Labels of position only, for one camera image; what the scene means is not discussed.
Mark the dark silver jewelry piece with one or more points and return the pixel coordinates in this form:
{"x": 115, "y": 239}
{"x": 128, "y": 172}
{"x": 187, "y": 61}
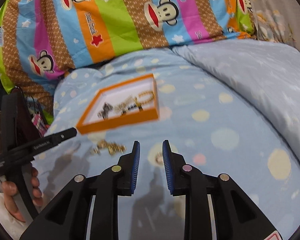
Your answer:
{"x": 104, "y": 112}

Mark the floral grey curtain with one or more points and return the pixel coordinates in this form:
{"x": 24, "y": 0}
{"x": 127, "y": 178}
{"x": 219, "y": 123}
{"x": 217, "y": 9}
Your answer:
{"x": 277, "y": 21}

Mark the person's left hand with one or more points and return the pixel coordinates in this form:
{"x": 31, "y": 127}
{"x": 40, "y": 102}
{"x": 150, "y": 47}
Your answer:
{"x": 27, "y": 197}

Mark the pale blue quilt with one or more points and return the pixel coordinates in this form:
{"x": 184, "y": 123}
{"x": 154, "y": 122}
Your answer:
{"x": 264, "y": 73}

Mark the light blue dotted bedsheet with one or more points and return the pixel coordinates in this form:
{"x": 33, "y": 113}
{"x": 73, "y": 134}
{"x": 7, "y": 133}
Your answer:
{"x": 215, "y": 130}

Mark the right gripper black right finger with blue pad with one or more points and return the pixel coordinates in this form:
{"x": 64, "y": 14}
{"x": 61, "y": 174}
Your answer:
{"x": 215, "y": 207}

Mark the colourful striped monkey pillow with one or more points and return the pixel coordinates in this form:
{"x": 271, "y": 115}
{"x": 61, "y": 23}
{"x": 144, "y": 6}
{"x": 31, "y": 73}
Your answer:
{"x": 41, "y": 40}

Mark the orange jewelry tray box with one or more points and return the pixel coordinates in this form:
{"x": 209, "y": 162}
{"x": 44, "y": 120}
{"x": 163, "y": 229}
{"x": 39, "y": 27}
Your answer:
{"x": 134, "y": 101}

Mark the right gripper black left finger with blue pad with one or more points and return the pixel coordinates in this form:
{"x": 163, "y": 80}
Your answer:
{"x": 86, "y": 208}

